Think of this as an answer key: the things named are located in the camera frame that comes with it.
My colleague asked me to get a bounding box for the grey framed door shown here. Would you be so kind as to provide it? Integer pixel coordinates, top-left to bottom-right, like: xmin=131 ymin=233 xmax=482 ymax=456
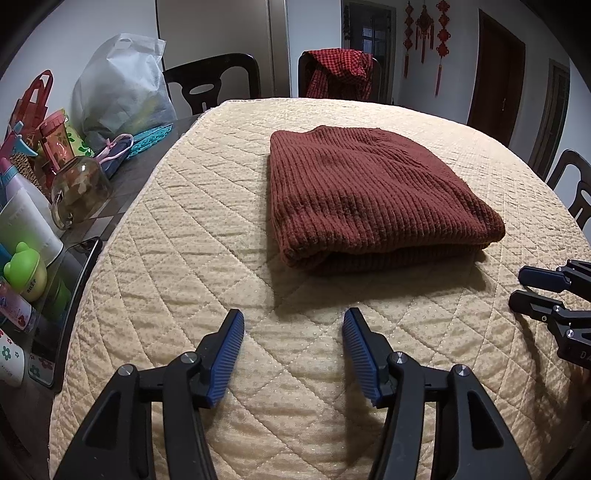
xmin=529 ymin=59 xmax=571 ymax=178

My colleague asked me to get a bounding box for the green frog toy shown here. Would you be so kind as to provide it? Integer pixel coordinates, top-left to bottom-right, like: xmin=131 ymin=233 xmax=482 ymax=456
xmin=4 ymin=241 xmax=48 ymax=304

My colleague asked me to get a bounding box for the dark wooden chair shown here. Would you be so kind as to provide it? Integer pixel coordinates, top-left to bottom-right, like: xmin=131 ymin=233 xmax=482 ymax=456
xmin=546 ymin=149 xmax=591 ymax=232
xmin=163 ymin=53 xmax=262 ymax=116
xmin=298 ymin=50 xmax=382 ymax=103

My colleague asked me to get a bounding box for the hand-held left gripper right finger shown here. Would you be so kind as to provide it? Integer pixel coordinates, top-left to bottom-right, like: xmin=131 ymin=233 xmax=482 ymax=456
xmin=342 ymin=307 xmax=532 ymax=480

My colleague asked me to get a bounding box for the pink drinking bottle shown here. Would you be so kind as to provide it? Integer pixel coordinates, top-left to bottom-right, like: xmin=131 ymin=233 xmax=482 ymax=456
xmin=39 ymin=110 xmax=75 ymax=172

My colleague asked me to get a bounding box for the red gift bag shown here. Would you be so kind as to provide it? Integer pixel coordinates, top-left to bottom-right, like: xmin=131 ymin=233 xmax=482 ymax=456
xmin=9 ymin=70 xmax=54 ymax=139

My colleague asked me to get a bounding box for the white flower print cup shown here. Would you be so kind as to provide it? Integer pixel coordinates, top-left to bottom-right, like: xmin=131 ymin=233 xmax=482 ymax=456
xmin=0 ymin=329 xmax=27 ymax=389

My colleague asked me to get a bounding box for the red knot wall ornament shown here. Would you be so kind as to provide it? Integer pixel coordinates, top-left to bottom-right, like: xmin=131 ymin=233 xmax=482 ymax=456
xmin=435 ymin=0 xmax=451 ymax=97
xmin=416 ymin=4 xmax=435 ymax=64
xmin=403 ymin=1 xmax=415 ymax=79

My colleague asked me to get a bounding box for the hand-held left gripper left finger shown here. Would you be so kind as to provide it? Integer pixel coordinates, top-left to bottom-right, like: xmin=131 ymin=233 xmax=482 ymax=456
xmin=48 ymin=308 xmax=245 ymax=480

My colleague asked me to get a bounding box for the green leaf print box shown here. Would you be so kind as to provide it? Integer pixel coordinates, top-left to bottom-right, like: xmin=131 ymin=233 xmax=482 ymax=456
xmin=65 ymin=124 xmax=96 ymax=158

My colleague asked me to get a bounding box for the brown wooden door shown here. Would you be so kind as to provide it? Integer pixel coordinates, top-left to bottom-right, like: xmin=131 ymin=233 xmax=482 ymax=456
xmin=466 ymin=9 xmax=527 ymax=148

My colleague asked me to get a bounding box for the cream quilted blanket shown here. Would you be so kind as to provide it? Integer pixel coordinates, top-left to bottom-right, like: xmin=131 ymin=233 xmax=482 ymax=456
xmin=48 ymin=97 xmax=591 ymax=480

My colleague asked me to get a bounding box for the teal woven mat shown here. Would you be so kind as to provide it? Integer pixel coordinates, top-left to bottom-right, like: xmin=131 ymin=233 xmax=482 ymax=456
xmin=124 ymin=121 xmax=175 ymax=160

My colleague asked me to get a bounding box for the black tablet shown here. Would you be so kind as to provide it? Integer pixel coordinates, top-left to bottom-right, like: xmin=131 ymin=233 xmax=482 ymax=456
xmin=30 ymin=237 xmax=103 ymax=391

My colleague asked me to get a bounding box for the blue pouch with pink trim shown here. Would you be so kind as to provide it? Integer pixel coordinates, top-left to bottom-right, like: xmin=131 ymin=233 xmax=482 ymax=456
xmin=95 ymin=134 xmax=135 ymax=179

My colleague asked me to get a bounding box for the small pink bottle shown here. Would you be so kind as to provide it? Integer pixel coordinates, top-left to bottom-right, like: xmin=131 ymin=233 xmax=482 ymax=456
xmin=0 ymin=278 xmax=38 ymax=334

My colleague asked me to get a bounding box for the red checked shirt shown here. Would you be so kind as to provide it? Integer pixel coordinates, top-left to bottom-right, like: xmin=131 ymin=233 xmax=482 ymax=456
xmin=307 ymin=47 xmax=374 ymax=101

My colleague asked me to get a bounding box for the white plastic bag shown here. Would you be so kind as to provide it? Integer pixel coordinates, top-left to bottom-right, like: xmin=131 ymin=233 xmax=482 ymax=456
xmin=71 ymin=33 xmax=177 ymax=149

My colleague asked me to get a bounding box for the rust brown knit sweater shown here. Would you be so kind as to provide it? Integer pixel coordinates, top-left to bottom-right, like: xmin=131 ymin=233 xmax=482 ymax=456
xmin=268 ymin=126 xmax=506 ymax=277

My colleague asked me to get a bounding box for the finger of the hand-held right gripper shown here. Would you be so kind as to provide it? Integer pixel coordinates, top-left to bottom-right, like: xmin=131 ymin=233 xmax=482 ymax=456
xmin=518 ymin=260 xmax=591 ymax=296
xmin=508 ymin=291 xmax=591 ymax=331

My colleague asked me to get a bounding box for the glass jar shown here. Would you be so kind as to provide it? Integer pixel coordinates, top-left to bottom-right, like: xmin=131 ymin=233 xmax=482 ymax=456
xmin=51 ymin=157 xmax=113 ymax=230

